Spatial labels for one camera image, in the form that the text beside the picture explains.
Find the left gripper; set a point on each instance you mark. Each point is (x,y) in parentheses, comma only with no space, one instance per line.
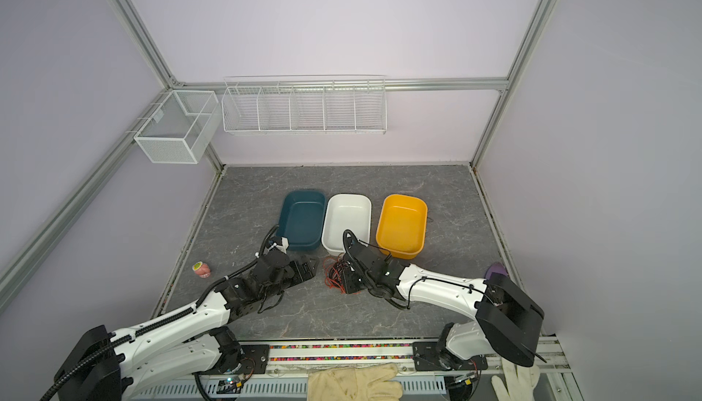
(293,269)

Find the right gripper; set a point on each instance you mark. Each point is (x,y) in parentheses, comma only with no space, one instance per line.
(357,272)

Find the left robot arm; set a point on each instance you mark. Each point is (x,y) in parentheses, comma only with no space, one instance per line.
(194,339)

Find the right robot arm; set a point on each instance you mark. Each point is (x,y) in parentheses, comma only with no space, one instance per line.
(501,319)

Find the teal plastic bin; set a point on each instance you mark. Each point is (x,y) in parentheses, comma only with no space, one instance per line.
(302,219)

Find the white plastic bin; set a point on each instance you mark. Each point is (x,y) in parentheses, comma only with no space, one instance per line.
(346,212)

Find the yellow plastic bin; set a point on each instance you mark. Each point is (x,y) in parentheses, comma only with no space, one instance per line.
(402,226)

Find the pink toy figure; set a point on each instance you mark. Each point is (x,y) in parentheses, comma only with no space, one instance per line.
(202,269)

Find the cream work glove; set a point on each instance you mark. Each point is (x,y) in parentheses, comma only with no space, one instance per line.
(350,383)

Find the small white mesh basket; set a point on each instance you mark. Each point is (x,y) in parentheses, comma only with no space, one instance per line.
(181,127)

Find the white glove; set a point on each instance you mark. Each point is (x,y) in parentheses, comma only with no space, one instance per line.
(518,383)

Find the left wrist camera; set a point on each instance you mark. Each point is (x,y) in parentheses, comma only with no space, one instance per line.
(279,243)

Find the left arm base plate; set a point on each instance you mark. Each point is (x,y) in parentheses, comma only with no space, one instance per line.
(249,359)

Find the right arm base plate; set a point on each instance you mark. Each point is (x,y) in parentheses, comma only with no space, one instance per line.
(429,357)

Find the long white wire basket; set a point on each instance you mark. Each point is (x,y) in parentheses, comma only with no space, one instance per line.
(305,104)

